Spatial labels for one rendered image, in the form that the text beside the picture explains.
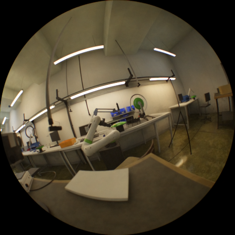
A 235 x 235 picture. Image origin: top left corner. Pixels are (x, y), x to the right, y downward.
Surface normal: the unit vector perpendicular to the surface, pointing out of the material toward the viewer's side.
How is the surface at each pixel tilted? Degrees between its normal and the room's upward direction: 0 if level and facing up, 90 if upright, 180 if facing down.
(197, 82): 90
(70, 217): 0
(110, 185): 0
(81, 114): 90
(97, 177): 0
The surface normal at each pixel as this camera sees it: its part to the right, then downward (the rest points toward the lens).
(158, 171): -0.29, -0.96
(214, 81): -0.94, 0.29
